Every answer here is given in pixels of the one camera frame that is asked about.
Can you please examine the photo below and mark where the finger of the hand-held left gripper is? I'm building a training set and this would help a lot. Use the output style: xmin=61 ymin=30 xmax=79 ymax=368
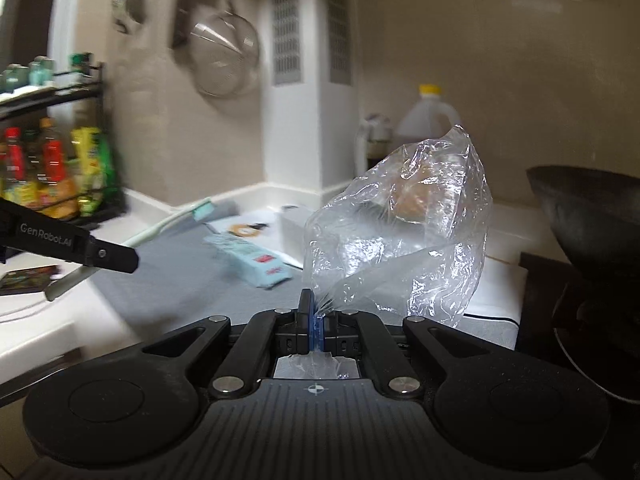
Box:
xmin=85 ymin=234 xmax=140 ymax=275

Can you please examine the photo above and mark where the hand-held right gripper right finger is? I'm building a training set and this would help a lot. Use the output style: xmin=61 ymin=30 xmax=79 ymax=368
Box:
xmin=317 ymin=307 xmax=501 ymax=397

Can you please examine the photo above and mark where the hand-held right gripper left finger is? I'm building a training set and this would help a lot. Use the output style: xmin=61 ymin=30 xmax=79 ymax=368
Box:
xmin=142 ymin=287 xmax=317 ymax=397

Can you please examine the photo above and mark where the pale long handled brush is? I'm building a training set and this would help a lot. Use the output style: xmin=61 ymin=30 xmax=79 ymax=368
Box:
xmin=44 ymin=199 xmax=217 ymax=302

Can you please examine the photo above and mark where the clear plastic bag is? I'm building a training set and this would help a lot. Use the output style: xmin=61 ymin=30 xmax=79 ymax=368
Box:
xmin=287 ymin=125 xmax=493 ymax=381

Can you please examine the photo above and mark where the grey mat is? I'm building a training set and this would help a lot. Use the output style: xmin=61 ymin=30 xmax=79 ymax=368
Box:
xmin=95 ymin=202 xmax=518 ymax=351

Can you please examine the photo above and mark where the yellow cooking oil bottle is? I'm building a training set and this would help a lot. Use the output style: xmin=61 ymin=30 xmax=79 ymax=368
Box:
xmin=39 ymin=120 xmax=76 ymax=216

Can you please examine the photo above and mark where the yellow green snack bag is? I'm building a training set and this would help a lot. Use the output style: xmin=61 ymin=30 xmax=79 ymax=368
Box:
xmin=69 ymin=127 xmax=118 ymax=216

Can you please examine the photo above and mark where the light blue box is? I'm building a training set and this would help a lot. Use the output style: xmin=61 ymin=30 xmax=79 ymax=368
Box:
xmin=202 ymin=232 xmax=293 ymax=290

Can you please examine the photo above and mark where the white box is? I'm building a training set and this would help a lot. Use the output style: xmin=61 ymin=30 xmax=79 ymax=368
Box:
xmin=276 ymin=205 xmax=323 ymax=267

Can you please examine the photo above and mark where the white printed booklet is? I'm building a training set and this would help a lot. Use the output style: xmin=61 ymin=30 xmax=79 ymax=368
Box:
xmin=205 ymin=207 xmax=286 ymax=241

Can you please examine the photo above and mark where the teal jar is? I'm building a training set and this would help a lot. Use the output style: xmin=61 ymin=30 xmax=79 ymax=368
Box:
xmin=29 ymin=56 xmax=55 ymax=87

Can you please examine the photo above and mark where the green jar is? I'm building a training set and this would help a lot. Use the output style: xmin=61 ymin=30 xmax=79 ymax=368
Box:
xmin=69 ymin=51 xmax=95 ymax=78

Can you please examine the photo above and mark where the dark oil dispenser bottle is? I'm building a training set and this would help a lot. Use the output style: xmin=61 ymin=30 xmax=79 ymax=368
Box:
xmin=356 ymin=112 xmax=393 ymax=173

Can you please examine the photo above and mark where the amber cooking wine jug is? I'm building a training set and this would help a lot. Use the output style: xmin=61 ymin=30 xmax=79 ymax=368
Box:
xmin=392 ymin=84 xmax=463 ymax=161

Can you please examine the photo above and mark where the grey vent grille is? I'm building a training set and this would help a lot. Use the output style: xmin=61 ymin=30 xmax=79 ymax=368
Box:
xmin=326 ymin=0 xmax=352 ymax=84
xmin=271 ymin=0 xmax=307 ymax=86

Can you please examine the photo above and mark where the white charging cable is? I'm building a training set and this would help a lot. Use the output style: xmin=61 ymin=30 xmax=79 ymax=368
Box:
xmin=0 ymin=304 xmax=48 ymax=320

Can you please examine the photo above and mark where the black wire rack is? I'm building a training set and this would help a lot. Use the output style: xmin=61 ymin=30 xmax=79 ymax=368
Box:
xmin=0 ymin=62 xmax=128 ymax=226

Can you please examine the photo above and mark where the wire mesh strainer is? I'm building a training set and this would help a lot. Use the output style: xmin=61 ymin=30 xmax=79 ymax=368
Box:
xmin=189 ymin=0 xmax=262 ymax=100

